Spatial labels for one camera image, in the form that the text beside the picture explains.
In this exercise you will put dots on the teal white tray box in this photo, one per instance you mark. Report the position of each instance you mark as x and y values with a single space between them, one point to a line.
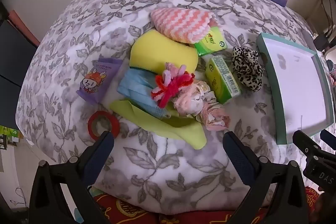
300 89

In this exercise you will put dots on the yellow sponge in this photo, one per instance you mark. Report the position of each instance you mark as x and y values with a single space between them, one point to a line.
152 51

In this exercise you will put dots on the pink white striped cloth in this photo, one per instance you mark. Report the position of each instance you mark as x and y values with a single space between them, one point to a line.
183 25

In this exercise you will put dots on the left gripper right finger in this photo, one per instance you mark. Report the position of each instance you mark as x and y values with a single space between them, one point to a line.
241 157

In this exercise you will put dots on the leopard print scrunchie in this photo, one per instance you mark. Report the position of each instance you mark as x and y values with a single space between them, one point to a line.
249 71

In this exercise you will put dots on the purple cartoon wipes packet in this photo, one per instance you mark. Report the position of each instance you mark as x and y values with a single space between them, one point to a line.
95 83

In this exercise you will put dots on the black power adapter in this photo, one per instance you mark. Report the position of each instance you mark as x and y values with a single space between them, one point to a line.
321 42

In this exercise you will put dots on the blue face mask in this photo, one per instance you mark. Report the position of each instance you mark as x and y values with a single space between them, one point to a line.
136 85

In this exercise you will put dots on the dark cabinet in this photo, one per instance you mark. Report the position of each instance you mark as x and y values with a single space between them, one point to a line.
16 54

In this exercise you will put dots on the red patterned mat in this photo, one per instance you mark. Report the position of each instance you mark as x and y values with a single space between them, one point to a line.
118 211

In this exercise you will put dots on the green tissue pack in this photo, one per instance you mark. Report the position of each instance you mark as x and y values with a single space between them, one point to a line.
221 80
211 43

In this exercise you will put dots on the red tape roll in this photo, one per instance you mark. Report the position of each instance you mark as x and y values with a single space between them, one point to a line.
102 121

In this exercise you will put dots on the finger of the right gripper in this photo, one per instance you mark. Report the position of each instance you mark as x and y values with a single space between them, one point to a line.
327 137
304 143

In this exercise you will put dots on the lime green cloth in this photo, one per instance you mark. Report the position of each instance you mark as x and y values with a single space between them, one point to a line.
187 129

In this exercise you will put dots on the pink floral scrunchie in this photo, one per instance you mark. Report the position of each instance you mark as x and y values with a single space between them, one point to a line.
200 101

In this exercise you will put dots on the red pink pipe-cleaner flower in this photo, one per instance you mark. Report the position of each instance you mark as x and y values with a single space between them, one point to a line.
170 83

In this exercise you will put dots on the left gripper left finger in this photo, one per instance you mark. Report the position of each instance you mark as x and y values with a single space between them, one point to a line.
95 156

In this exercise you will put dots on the grey floral blanket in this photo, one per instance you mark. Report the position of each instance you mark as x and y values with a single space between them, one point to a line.
158 174

